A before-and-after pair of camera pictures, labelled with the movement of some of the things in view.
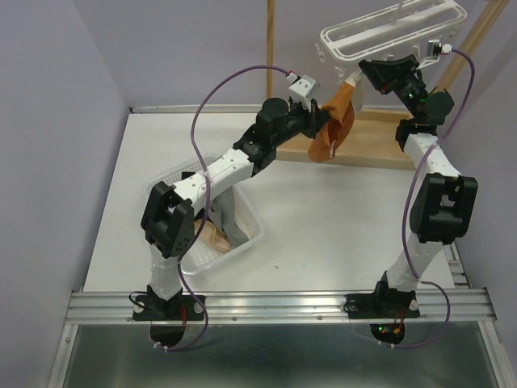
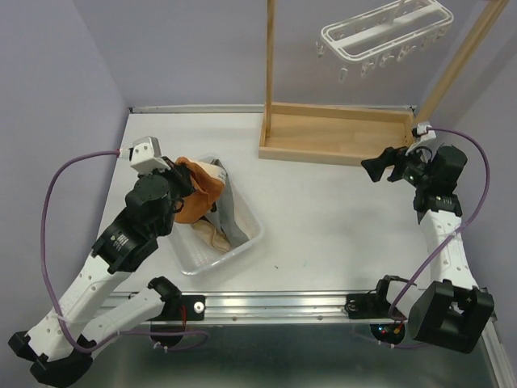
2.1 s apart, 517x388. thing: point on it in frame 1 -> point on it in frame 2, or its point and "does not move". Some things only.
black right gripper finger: (384, 73) -> (376, 167)
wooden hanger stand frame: (373, 141) does not move
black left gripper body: (300, 120) -> (183, 186)
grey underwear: (223, 215) does not move
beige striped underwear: (215, 237) does not move
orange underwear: (342, 110) -> (195, 206)
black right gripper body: (409, 90) -> (409, 167)
